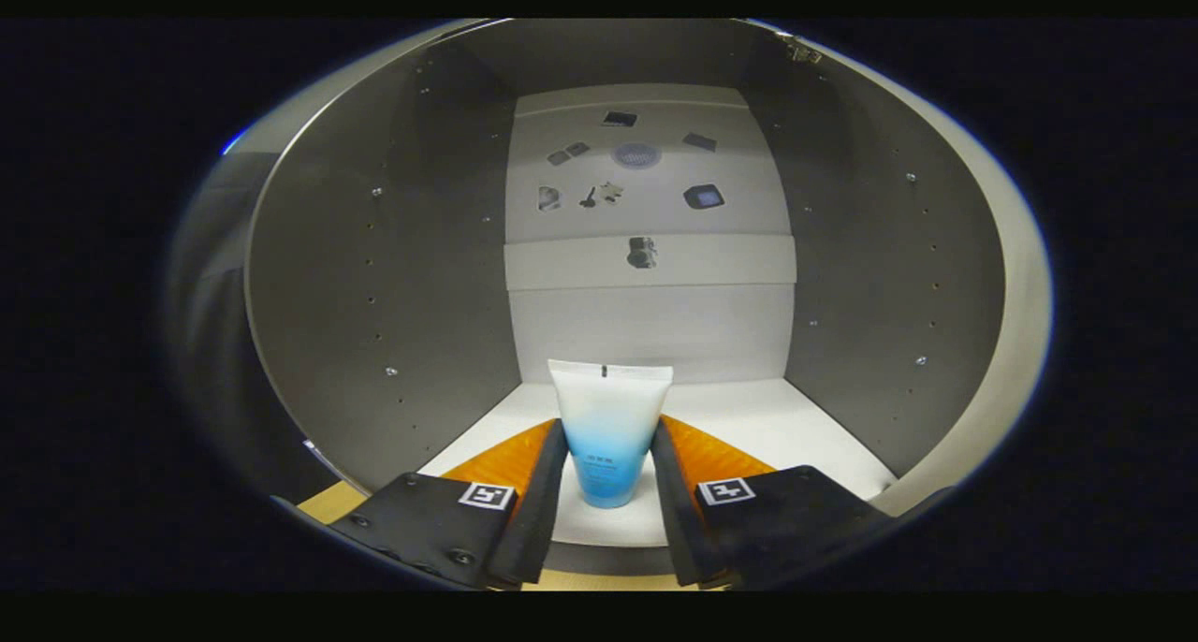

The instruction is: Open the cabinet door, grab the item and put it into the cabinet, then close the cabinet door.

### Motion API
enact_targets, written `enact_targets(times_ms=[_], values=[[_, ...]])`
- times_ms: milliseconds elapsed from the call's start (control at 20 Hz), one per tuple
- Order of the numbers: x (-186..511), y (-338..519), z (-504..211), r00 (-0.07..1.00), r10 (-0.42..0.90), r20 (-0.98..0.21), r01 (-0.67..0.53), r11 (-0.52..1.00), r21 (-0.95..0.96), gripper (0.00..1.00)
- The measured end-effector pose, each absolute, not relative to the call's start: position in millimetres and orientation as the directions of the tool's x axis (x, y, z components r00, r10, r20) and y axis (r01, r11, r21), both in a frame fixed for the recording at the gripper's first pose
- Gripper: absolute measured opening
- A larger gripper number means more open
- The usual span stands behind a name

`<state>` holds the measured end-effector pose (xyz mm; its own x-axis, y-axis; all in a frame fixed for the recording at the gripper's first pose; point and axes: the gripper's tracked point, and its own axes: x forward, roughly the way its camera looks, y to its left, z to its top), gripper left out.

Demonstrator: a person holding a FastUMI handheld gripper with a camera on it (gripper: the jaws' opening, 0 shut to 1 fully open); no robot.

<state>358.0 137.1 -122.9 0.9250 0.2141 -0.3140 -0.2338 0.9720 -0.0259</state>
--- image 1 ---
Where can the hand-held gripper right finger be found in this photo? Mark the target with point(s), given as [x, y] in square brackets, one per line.
[676, 511]

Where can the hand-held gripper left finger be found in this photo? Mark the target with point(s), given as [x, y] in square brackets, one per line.
[543, 511]

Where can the white and blue tube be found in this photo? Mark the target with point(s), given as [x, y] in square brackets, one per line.
[608, 427]

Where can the grey cabinet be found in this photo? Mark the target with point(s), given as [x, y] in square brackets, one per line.
[421, 296]

